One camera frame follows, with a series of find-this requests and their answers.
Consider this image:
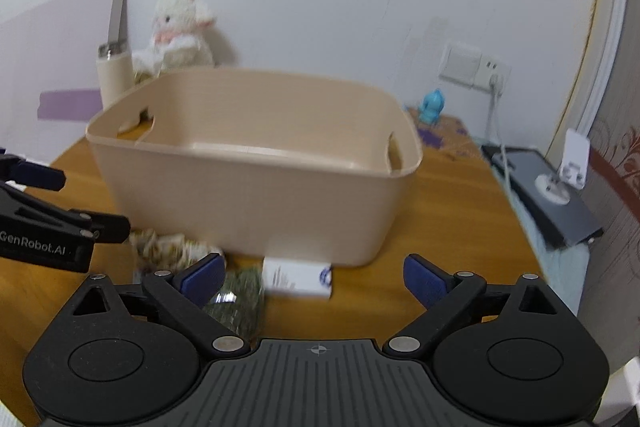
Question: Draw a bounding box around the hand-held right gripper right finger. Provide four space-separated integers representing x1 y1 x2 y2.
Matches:
382 253 568 358

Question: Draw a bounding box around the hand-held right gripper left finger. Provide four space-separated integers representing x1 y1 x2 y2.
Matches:
62 253 251 358

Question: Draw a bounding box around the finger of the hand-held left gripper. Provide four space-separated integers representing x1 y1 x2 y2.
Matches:
0 184 132 244
0 152 67 190

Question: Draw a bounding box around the green packet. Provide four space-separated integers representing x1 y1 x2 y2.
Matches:
202 268 266 340

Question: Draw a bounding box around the floral packet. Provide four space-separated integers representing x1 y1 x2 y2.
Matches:
129 228 226 280

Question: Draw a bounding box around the beige plastic basket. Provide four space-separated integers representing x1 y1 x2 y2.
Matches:
85 67 422 268

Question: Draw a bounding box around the white box blue label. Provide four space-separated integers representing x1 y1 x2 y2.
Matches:
262 257 335 300

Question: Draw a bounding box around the purple tape strip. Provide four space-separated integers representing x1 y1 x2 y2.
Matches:
37 89 103 120

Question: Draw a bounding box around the beige thermos bottle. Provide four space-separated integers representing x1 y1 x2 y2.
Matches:
95 41 136 110

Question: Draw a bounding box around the blue toy figurine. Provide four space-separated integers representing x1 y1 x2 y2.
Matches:
417 88 446 126

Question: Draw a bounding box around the white plush sheep toy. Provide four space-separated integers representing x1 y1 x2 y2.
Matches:
131 0 218 80

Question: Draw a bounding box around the white charger cable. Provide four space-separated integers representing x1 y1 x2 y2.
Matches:
487 74 516 202

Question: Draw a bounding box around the white charger with cable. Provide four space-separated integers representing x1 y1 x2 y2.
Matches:
535 128 592 206

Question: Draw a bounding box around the white wall switch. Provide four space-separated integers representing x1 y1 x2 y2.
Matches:
438 42 483 86

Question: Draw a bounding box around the white wall socket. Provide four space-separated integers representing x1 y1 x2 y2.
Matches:
472 54 512 92

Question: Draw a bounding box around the white door frame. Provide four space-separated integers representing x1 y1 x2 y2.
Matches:
545 0 632 158

